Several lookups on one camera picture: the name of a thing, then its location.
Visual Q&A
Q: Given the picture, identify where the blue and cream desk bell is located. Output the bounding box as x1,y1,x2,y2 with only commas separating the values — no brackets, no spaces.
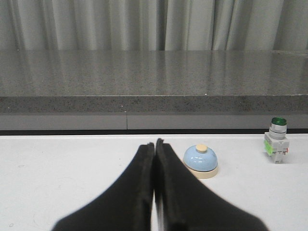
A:
183,144,218,180

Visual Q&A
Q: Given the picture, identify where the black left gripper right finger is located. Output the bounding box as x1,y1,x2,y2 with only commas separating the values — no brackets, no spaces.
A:
154,139,267,231

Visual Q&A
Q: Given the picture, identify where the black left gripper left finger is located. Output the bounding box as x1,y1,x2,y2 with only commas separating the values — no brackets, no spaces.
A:
53,143,154,231

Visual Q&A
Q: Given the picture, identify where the grey curtain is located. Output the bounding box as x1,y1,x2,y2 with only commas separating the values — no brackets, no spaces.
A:
0,0,308,51

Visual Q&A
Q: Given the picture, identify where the grey stone counter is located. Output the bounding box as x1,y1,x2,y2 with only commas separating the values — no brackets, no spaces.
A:
0,50,308,134

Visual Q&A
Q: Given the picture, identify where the green pushbutton switch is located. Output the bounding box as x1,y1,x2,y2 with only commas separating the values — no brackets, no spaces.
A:
264,117,290,164

